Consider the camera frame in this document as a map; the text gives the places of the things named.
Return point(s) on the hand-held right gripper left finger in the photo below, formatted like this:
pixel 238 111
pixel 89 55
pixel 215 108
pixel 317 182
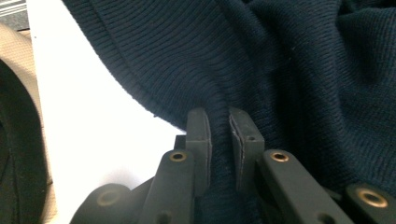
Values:
pixel 200 137

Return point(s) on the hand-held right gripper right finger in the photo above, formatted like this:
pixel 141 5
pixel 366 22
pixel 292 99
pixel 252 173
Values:
pixel 246 140

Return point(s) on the black sleeveless knit shirt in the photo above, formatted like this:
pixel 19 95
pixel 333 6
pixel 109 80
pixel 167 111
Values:
pixel 280 62

